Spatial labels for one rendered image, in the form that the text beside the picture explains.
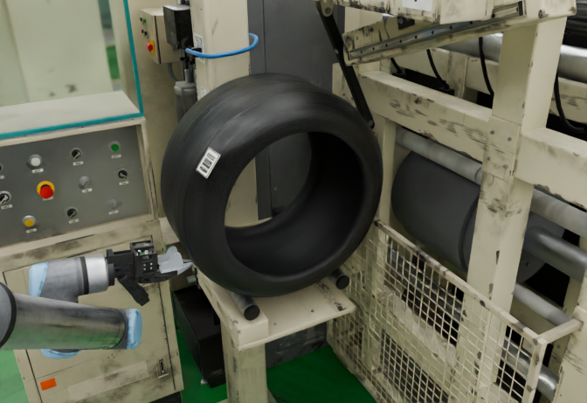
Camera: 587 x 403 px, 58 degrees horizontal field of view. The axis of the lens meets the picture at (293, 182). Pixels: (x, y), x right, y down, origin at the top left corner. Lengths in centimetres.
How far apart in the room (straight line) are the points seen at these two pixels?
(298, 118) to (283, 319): 61
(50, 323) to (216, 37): 87
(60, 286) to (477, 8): 106
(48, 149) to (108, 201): 26
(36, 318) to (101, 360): 126
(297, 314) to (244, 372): 58
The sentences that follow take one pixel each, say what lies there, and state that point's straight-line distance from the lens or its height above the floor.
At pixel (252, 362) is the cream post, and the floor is 36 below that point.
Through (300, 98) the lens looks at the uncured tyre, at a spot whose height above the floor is 145.
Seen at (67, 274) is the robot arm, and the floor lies 111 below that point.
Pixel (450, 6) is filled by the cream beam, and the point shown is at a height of 167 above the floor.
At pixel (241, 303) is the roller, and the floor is 91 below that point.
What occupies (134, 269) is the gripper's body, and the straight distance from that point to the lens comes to 135.
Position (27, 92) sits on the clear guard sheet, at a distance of 175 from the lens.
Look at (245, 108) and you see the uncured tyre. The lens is 122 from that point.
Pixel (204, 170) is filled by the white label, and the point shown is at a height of 133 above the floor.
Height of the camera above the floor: 180
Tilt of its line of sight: 25 degrees down
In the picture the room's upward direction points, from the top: 1 degrees counter-clockwise
